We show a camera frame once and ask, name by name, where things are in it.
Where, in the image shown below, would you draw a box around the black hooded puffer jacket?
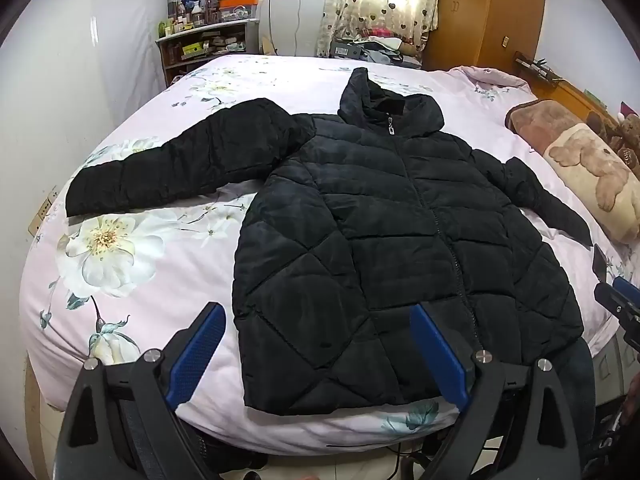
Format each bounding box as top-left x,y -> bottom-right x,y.
65,66 -> 595,417

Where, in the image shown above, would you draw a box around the bed with pink floral sheet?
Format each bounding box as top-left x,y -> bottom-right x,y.
20,52 -> 640,456

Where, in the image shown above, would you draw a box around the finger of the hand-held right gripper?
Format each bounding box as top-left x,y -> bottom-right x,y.
594,276 -> 640,352
591,244 -> 610,283

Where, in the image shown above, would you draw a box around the pile of clothes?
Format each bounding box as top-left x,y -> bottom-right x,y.
330,25 -> 426,68

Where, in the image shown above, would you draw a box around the brown plush toy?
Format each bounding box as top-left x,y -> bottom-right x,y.
587,110 -> 640,166

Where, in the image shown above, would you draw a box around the storage box with orange lid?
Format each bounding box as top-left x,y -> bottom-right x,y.
216,0 -> 261,23

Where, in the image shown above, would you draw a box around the cluttered wooden shelf unit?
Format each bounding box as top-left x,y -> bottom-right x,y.
155,19 -> 261,86

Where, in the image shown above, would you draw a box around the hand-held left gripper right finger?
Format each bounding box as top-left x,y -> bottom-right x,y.
409,304 -> 583,480

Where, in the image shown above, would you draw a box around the orange wooden wardrobe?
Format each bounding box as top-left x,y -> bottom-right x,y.
422,0 -> 548,78

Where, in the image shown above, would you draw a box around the wall outlet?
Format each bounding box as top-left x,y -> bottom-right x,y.
27,187 -> 57,237

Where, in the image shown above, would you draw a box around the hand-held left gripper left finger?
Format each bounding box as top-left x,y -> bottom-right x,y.
52,301 -> 228,480

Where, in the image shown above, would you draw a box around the white cabinet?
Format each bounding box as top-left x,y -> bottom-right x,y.
257,0 -> 328,58

